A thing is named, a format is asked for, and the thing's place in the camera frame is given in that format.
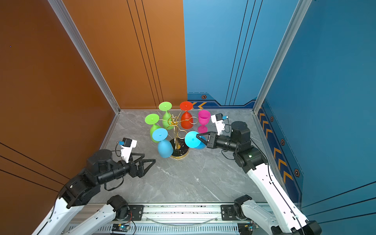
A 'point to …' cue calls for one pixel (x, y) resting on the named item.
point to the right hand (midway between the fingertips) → (196, 137)
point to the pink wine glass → (204, 117)
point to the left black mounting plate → (138, 212)
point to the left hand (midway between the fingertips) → (150, 157)
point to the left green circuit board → (120, 227)
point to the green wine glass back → (166, 106)
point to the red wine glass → (186, 119)
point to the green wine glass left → (152, 119)
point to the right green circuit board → (246, 228)
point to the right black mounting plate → (227, 212)
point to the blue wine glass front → (165, 147)
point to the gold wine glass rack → (180, 145)
